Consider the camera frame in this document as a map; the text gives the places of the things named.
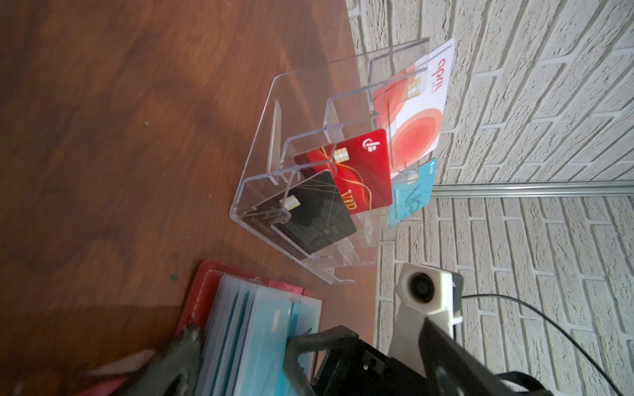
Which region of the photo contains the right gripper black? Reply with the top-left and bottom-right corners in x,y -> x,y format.
282,326 -> 429,396

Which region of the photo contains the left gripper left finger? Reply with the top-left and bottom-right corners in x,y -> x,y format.
111,326 -> 202,395

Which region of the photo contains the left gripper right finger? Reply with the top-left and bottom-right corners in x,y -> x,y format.
419,318 -> 514,395

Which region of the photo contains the red leather card wallet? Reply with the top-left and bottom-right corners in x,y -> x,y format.
79,260 -> 325,395

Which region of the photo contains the clear acrylic card display stand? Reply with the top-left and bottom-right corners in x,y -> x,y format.
230,39 -> 456,285

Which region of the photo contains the black VIP card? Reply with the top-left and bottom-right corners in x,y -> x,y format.
246,170 -> 357,260

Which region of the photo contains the teal VIP card in stand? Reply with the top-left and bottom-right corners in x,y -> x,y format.
389,158 -> 438,227

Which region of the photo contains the red VIP card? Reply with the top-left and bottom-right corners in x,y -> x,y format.
294,129 -> 393,215

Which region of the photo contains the white red circle card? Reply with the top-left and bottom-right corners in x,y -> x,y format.
372,38 -> 456,178

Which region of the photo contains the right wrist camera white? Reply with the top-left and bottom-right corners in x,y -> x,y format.
388,263 -> 464,376

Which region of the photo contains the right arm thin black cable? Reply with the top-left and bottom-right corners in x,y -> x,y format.
460,293 -> 625,396

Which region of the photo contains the aluminium corner wall profile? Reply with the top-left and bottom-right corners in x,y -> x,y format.
432,181 -> 633,199

